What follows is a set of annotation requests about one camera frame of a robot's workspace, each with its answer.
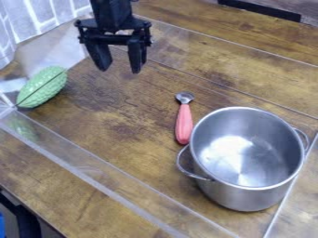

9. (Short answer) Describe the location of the green bumpy toy gourd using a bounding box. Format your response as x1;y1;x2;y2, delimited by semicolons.
16;66;66;108

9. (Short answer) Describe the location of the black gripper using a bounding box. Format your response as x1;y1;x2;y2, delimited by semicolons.
74;0;150;73

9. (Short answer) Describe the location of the clear acrylic barrier left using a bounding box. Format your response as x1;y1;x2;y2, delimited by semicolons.
0;23;104;112

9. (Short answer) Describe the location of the stainless steel pot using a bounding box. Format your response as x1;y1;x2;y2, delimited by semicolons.
177;107;308;212

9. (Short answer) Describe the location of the clear acrylic barrier front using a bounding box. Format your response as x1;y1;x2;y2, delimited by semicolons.
0;107;237;238

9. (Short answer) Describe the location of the clear acrylic barrier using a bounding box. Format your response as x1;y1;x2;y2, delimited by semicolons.
0;23;104;112
0;107;237;238

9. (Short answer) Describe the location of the pink handled metal spoon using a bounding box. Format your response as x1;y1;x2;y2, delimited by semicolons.
175;91;193;144

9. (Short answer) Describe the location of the white brick pattern curtain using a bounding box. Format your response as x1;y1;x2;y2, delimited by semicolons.
0;0;92;70

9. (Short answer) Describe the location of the black bar at back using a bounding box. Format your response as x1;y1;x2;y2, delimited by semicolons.
217;0;301;22

